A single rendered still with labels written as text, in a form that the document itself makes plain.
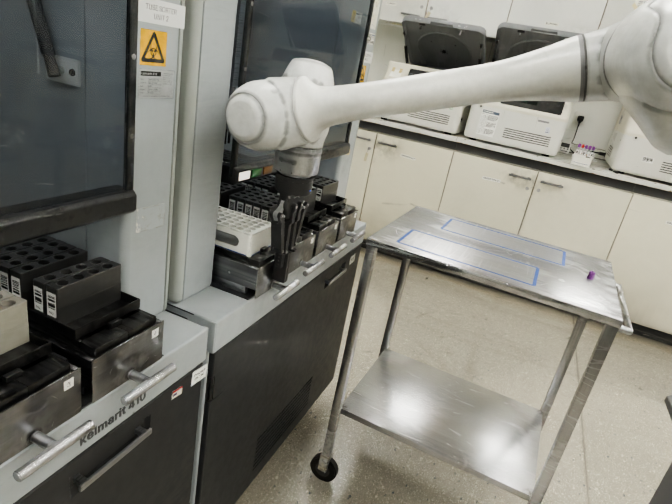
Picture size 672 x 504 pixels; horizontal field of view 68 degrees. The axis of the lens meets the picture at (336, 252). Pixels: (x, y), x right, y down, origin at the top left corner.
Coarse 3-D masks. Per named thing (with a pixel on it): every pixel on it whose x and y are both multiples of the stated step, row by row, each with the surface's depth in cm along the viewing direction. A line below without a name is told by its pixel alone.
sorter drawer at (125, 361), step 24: (144, 312) 76; (48, 336) 68; (96, 336) 68; (120, 336) 69; (144, 336) 73; (72, 360) 66; (96, 360) 65; (120, 360) 70; (144, 360) 75; (96, 384) 67; (120, 384) 72; (144, 384) 70
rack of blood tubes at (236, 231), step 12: (228, 216) 109; (240, 216) 110; (252, 216) 111; (216, 228) 104; (228, 228) 102; (240, 228) 104; (252, 228) 105; (264, 228) 105; (216, 240) 104; (228, 240) 111; (240, 240) 102; (252, 240) 102; (264, 240) 106; (240, 252) 103; (252, 252) 103
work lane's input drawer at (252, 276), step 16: (224, 256) 103; (240, 256) 102; (256, 256) 103; (272, 256) 105; (224, 272) 104; (240, 272) 102; (256, 272) 100; (272, 272) 106; (256, 288) 102; (288, 288) 106
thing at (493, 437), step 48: (384, 240) 126; (432, 240) 133; (480, 240) 140; (528, 240) 149; (528, 288) 113; (576, 288) 118; (384, 336) 180; (576, 336) 151; (384, 384) 161; (432, 384) 165; (336, 432) 150; (384, 432) 142; (432, 432) 143; (480, 432) 147; (528, 432) 151; (528, 480) 132
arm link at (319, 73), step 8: (296, 64) 88; (304, 64) 87; (312, 64) 87; (320, 64) 88; (288, 72) 88; (296, 72) 87; (304, 72) 87; (312, 72) 87; (320, 72) 88; (328, 72) 89; (312, 80) 87; (320, 80) 88; (328, 80) 89; (328, 128) 94; (320, 136) 92; (304, 144) 92; (312, 144) 92; (320, 144) 94
